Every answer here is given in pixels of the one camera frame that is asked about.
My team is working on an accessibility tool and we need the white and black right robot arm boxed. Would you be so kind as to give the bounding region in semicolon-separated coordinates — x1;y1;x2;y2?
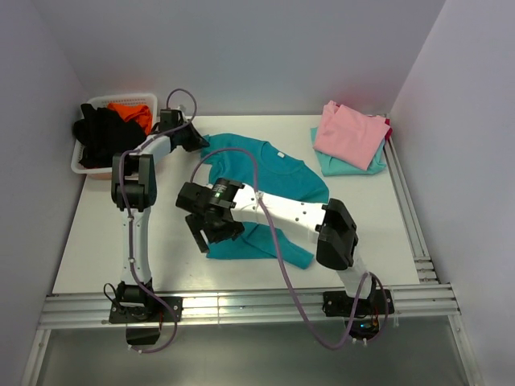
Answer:
175;179;377;314

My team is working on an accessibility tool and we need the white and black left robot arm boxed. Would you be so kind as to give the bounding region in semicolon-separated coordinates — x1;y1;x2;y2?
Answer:
111;119;208;321

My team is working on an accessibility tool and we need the orange t shirt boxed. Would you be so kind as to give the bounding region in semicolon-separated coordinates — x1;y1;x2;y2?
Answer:
107;102;154;136

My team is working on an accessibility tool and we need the white plastic laundry basket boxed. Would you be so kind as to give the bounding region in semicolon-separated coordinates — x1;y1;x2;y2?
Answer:
71;92;158;179

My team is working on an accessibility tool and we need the black t shirt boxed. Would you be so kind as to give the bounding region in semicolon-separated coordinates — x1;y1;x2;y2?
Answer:
72;104;146;169

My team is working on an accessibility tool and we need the folded light teal t shirt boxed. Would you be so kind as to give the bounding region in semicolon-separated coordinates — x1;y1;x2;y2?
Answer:
315;140;386;177

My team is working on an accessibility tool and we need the folded pink t shirt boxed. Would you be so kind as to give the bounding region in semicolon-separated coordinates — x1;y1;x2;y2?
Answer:
313;101;388;170

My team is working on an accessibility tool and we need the folded red t shirt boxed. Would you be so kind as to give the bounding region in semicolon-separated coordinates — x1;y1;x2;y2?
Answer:
384;118;393;142

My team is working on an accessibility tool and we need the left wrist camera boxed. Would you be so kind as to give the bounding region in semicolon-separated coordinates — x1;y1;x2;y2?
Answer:
159;109;185;132

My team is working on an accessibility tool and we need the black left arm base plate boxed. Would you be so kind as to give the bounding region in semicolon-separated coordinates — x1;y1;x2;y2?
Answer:
108;296;183;324

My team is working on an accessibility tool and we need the aluminium front frame rail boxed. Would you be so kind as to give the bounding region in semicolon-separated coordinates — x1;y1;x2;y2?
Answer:
37;284;460;330

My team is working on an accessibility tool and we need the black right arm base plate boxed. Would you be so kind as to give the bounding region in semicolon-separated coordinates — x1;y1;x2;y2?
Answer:
322;289;395;318

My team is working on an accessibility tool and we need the aluminium right side rail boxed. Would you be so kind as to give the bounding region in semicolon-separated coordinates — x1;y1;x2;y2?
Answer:
384;138;440;284

